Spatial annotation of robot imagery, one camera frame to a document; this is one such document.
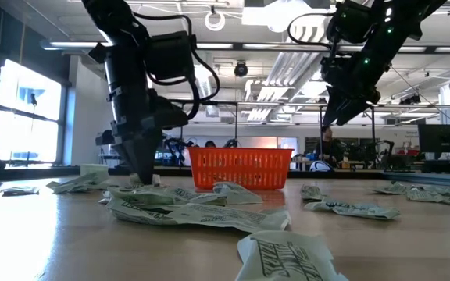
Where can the person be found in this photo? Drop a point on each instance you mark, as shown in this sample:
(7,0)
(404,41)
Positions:
(328,146)

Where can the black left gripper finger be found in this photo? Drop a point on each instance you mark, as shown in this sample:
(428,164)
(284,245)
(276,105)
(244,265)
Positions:
(151,156)
(133,156)

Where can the white blue ball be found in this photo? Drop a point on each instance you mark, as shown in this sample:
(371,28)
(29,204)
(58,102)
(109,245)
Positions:
(320,166)

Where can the black dome camera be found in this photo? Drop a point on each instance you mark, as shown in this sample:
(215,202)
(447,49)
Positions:
(240,69)

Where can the black aluminium table frame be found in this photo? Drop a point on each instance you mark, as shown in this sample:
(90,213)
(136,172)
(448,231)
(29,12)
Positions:
(346,174)

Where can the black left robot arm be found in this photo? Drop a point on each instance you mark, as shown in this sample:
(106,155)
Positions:
(125,70)

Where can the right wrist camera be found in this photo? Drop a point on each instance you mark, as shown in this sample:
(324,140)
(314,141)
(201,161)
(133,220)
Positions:
(350,21)

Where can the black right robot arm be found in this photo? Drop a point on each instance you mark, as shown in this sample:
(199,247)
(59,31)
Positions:
(401,23)

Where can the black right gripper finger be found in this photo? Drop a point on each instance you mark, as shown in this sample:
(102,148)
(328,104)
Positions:
(332,103)
(352,109)

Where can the black computer monitor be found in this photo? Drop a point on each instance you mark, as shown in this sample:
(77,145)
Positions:
(441,138)

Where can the large bright window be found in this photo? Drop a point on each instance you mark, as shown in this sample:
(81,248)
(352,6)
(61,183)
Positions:
(27,113)

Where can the orange plastic mesh basket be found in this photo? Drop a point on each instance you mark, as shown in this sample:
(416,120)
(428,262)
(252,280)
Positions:
(240,168)

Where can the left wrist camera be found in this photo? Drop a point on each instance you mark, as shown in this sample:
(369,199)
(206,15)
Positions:
(170,56)

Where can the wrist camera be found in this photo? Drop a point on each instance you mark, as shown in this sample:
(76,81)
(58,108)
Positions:
(350,21)
(170,56)

